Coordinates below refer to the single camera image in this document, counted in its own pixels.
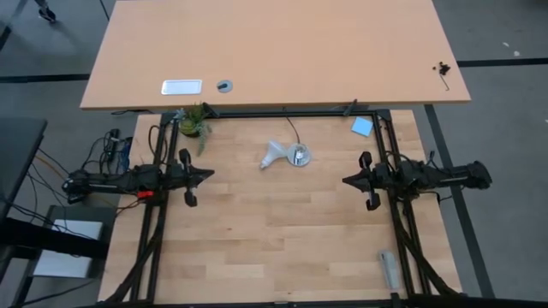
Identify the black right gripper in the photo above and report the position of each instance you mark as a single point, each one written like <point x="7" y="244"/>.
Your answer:
<point x="379" y="179"/>

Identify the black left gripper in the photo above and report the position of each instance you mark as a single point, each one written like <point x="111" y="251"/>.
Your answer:
<point x="180" y="177"/>

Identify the chrome lamp socket base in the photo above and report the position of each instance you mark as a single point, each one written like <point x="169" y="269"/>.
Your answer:
<point x="299" y="155"/>

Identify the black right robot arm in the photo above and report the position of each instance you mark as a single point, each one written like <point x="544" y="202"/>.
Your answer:
<point x="449" y="176"/>

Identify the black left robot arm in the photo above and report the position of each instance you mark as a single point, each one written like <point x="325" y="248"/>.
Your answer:
<point x="107" y="181"/>

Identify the potted green plant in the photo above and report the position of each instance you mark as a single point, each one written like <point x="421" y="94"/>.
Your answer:
<point x="192" y="124"/>

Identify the black clamp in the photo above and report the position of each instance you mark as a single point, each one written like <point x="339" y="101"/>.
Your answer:
<point x="210" y="110"/>
<point x="350" y="108"/>

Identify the grey desk grommet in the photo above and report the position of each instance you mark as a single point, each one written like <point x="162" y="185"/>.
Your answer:
<point x="224" y="86"/>

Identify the light wooden desk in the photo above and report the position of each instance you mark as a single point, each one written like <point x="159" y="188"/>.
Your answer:
<point x="274" y="51"/>

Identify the white box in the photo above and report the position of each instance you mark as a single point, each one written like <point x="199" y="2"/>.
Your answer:
<point x="64" y="265"/>

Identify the black desk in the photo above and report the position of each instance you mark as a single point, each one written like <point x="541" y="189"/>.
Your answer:
<point x="17" y="154"/>

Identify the person's foot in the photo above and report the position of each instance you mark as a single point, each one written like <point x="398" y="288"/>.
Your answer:
<point x="46" y="13"/>

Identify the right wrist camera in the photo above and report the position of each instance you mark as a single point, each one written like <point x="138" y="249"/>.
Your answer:
<point x="409" y="171"/>

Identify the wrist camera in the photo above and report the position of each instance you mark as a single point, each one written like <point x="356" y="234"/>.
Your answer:
<point x="409" y="171"/>
<point x="150" y="173"/>

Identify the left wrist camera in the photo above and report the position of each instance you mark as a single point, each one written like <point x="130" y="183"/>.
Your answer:
<point x="150" y="173"/>

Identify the black aluminium frame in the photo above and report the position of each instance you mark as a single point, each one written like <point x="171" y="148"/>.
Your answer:
<point x="325" y="114"/>

